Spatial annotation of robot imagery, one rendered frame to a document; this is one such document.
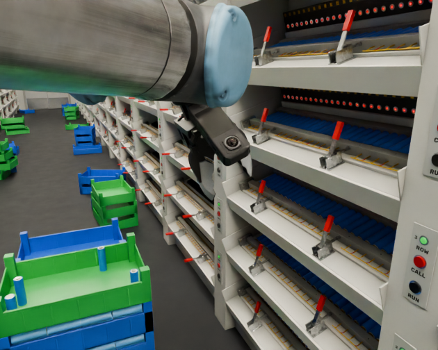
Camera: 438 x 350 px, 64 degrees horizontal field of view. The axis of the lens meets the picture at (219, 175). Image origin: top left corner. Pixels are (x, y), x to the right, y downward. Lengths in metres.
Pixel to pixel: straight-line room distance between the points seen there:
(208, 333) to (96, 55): 1.21
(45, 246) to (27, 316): 0.52
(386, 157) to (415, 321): 0.27
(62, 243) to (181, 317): 0.51
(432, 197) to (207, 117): 0.34
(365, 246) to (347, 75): 0.33
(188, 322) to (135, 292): 0.61
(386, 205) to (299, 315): 0.42
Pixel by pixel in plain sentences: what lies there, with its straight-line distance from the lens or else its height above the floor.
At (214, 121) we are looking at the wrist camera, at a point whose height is 0.82.
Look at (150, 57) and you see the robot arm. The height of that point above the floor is 0.90.
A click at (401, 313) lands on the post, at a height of 0.53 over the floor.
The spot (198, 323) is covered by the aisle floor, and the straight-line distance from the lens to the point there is 1.40.
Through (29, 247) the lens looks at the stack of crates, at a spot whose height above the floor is 0.35.
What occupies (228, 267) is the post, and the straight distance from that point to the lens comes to 1.23.
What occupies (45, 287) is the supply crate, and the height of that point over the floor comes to 0.40.
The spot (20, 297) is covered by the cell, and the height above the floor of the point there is 0.43.
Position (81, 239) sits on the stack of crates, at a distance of 1.30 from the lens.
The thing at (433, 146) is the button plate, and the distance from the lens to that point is 0.55.
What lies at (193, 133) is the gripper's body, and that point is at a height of 0.80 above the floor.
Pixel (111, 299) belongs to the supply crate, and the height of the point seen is 0.43.
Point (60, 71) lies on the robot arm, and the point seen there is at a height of 0.89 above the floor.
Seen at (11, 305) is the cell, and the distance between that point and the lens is 0.84.
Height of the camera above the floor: 0.89
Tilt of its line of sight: 17 degrees down
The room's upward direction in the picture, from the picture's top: straight up
